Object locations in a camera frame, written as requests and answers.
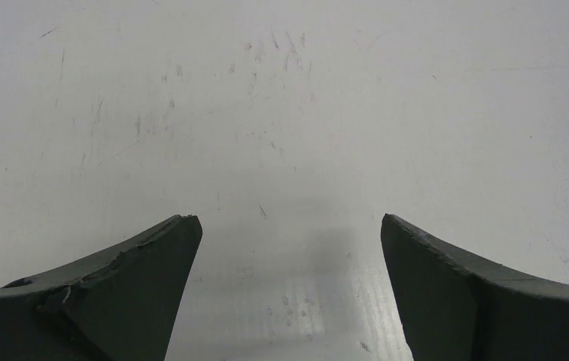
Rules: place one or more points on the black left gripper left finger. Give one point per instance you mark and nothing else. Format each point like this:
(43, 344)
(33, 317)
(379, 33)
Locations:
(119, 303)

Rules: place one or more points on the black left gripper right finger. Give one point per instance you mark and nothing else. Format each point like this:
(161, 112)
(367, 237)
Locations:
(456, 305)

